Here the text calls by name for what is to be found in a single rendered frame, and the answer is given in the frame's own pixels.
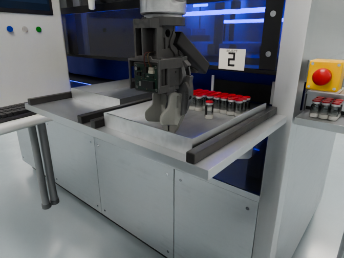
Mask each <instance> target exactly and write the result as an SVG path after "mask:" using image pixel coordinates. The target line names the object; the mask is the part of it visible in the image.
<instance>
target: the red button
mask: <svg viewBox="0 0 344 258"><path fill-rule="evenodd" d="M331 79H332V73H331V71H330V70H328V69H326V68H321V69H318V70H316V71H315V72H314V73H313V75H312V81H313V82H314V83H315V84H316V85H326V84H327V83H329V82H330V81H331Z"/></svg>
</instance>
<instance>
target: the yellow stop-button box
mask: <svg viewBox="0 0 344 258"><path fill-rule="evenodd" d="M321 68H326V69H328V70H330V71H331V73H332V79H331V81H330V82H329V83H327V84H326V85H316V84H315V83H314V82H313V81H312V75H313V73H314V72H315V71H316V70H318V69H321ZM343 82H344V59H327V58H317V59H314V60H311V61H310V65H309V71H308V77H307V83H306V89H311V90H319V91H328V92H338V91H339V90H340V89H342V87H343Z"/></svg>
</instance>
